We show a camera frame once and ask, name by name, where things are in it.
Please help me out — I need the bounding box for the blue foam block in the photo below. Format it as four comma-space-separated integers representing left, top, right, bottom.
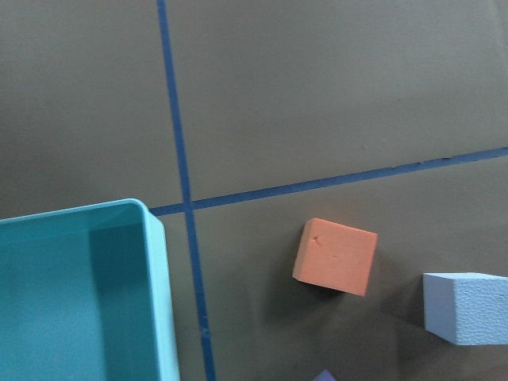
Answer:
422, 272, 507, 346

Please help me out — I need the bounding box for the orange foam block left side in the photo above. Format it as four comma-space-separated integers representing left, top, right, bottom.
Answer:
292, 217, 378, 297

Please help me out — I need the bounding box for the teal plastic bin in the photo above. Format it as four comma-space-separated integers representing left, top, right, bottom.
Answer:
1, 198, 180, 380

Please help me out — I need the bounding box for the purple foam block left side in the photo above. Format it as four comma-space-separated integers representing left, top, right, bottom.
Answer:
313, 369, 337, 381

